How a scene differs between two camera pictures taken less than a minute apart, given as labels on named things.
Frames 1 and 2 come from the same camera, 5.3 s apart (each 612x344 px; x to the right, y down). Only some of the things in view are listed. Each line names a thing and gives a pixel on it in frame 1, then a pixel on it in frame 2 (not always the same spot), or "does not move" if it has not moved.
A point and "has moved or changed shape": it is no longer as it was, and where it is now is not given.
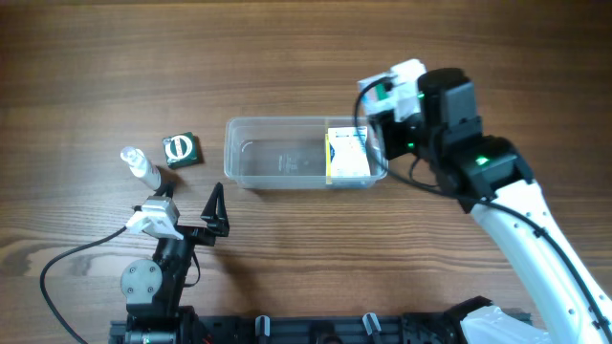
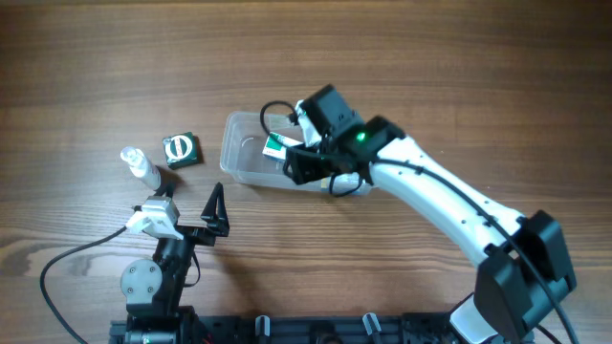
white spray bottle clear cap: [146, 170] does not move
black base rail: [437, 328] does not move
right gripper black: [389, 128] to [302, 168]
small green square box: [181, 150] does not move
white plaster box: [350, 157] has moved or changed shape
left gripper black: [216, 220] does not move
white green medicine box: [375, 97] to [276, 145]
